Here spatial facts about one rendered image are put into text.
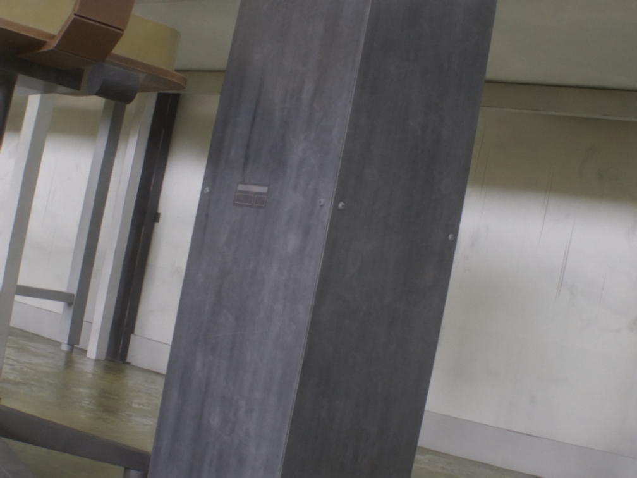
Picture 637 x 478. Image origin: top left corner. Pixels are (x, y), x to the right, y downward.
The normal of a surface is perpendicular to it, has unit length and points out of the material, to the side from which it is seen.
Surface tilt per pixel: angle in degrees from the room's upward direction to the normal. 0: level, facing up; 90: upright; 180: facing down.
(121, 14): 99
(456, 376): 90
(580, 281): 90
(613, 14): 180
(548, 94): 90
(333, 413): 90
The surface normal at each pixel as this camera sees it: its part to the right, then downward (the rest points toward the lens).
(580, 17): -0.19, 0.98
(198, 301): -0.70, -0.18
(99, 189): 0.79, 0.11
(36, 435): 0.40, 0.02
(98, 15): 0.61, 0.23
